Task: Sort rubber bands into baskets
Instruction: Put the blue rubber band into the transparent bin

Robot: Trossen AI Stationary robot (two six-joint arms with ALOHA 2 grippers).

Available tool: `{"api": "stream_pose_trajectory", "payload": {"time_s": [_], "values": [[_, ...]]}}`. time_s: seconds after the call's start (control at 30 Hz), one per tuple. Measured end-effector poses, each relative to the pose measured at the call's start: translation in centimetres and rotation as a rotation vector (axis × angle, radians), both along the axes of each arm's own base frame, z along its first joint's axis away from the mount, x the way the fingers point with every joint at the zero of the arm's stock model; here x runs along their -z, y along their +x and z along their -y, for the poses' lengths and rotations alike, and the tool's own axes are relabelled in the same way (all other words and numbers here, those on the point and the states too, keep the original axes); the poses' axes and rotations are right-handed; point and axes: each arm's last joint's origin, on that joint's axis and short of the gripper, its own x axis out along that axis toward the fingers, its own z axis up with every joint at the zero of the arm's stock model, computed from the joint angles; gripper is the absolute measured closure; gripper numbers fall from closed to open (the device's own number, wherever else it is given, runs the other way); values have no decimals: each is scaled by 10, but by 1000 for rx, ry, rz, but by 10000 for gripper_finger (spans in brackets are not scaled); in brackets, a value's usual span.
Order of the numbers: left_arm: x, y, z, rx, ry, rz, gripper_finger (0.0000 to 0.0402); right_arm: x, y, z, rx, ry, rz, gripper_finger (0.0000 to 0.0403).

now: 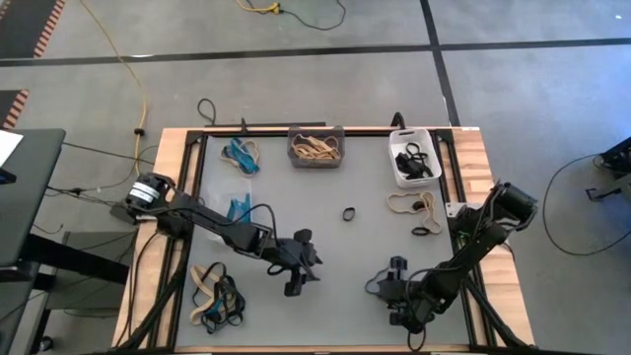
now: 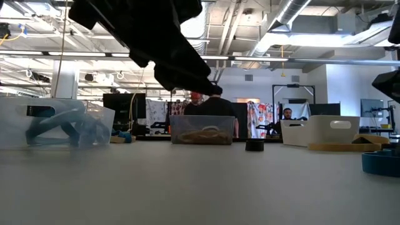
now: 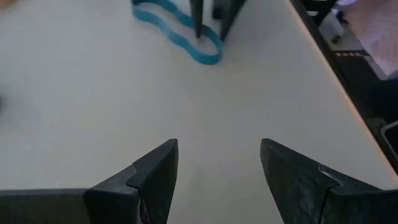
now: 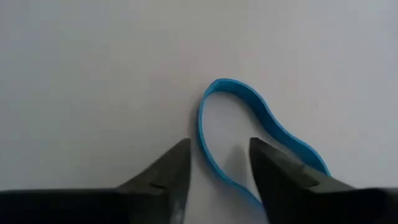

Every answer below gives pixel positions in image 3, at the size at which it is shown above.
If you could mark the long blue rubber band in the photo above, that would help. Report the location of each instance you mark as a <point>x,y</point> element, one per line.
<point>177,39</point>

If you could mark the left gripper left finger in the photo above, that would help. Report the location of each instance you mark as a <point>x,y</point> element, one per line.
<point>109,205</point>

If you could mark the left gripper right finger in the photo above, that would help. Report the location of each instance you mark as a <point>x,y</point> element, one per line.
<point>298,193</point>

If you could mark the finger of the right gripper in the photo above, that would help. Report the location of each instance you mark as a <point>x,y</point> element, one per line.
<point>228,12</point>
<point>197,15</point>

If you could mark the small white box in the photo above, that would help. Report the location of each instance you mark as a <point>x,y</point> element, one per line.
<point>331,26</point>

